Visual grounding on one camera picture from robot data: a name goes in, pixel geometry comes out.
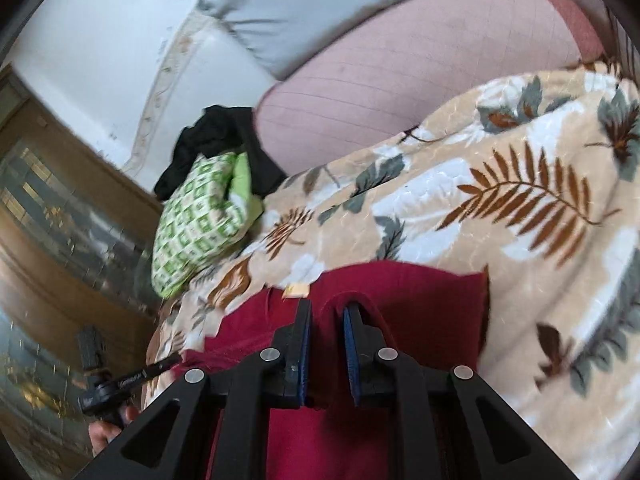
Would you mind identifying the green patterned cloth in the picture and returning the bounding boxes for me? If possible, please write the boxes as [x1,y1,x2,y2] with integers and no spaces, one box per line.
[151,152,266,298]

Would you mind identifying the grey-blue pillow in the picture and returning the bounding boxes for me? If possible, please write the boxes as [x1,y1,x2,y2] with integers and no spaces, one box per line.
[197,0,523,81]

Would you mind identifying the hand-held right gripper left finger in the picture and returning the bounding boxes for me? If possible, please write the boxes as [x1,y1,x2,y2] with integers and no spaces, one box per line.
[72,299,313,480]

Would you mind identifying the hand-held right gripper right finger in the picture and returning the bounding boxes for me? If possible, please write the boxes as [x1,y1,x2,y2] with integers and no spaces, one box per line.
[342,304,576,480]

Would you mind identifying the person's left hand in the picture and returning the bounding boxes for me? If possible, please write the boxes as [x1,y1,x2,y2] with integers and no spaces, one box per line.
[89,406,142,457]

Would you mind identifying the large pink quilted cushion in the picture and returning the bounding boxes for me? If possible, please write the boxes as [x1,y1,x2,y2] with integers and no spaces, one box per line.
[252,0,606,176]

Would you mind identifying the leaf print fleece blanket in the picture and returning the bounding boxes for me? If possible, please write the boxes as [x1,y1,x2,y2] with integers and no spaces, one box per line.
[142,62,640,480]

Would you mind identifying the black cloth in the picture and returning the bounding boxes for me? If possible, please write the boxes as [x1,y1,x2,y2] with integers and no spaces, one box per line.
[153,105,286,203]

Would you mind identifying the dark red garment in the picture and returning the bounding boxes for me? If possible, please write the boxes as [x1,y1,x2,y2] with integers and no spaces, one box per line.
[170,260,491,480]

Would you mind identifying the wooden glass-door cabinet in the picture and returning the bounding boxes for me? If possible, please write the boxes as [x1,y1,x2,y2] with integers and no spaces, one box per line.
[0,65,166,476]

